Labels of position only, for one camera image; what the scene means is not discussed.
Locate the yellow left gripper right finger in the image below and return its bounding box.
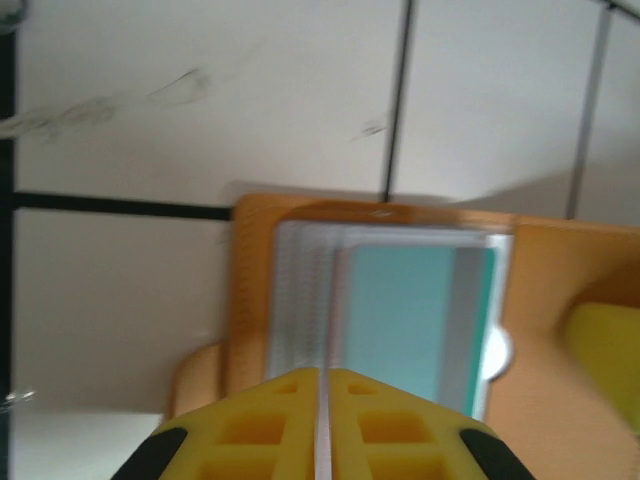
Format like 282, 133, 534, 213
327, 367, 531, 480

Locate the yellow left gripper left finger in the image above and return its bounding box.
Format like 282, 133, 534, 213
114, 367, 320, 480

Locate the orange leather card holder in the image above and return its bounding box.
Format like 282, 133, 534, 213
169, 192, 640, 480

